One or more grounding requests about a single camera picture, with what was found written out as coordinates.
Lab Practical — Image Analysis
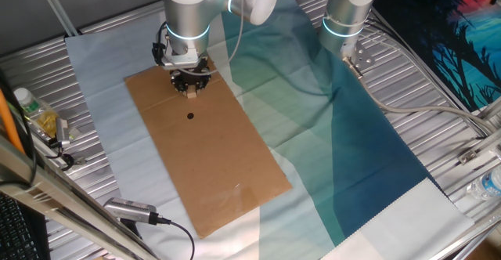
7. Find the blue green patterned cloth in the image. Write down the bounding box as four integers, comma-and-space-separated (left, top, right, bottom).
64, 0, 477, 260

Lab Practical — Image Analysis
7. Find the grey base hose cable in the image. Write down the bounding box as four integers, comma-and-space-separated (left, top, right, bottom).
341, 53, 497, 136

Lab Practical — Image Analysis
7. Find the orange rod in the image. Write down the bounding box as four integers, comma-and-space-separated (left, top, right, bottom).
0, 87, 26, 156

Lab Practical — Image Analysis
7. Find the small metal bracket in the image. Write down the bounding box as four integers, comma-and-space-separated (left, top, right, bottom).
457, 148, 480, 166

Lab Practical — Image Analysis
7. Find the brown cardboard sheet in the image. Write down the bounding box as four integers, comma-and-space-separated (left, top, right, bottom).
124, 58, 294, 240

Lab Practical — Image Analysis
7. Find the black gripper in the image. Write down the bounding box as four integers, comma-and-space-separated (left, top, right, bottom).
170, 58, 213, 96

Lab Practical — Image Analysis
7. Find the thin black cable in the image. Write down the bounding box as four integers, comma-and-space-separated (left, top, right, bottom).
45, 139, 86, 173

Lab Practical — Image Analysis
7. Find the black metal camera clamp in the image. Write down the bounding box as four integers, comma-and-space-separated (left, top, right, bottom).
119, 218, 145, 240

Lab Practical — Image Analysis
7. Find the grey depth camera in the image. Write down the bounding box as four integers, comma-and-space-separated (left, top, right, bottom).
103, 197, 158, 225

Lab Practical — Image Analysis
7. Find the black cable connector plug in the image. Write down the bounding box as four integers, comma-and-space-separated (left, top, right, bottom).
151, 20, 168, 67

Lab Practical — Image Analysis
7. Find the dark colourful poster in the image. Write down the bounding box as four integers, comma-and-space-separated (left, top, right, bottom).
371, 0, 501, 113

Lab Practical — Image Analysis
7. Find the black keyboard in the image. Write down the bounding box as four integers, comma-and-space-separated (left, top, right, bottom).
0, 193, 52, 260

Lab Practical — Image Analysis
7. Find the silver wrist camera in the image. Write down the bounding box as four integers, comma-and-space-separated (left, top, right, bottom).
161, 52, 201, 72

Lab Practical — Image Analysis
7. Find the yellow oil bottle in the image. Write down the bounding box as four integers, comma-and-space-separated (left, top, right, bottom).
13, 87, 60, 138

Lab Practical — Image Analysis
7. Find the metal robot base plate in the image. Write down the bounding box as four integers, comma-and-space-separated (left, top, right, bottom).
343, 39, 377, 74

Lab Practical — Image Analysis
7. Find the black camera cable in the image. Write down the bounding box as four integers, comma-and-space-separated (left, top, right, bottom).
150, 212, 196, 260

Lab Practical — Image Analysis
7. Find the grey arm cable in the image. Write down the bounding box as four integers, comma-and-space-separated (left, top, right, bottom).
175, 0, 247, 77

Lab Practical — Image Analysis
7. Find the thick black hanging cable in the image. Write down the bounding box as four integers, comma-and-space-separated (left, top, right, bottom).
0, 67, 38, 187

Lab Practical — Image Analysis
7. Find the slanted aluminium post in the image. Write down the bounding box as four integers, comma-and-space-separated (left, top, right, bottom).
33, 0, 80, 38

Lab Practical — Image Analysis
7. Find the clear water bottle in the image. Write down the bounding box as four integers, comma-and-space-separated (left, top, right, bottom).
465, 165, 501, 202

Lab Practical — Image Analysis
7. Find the aluminium frame beam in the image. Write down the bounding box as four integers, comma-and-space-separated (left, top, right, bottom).
0, 134, 158, 260

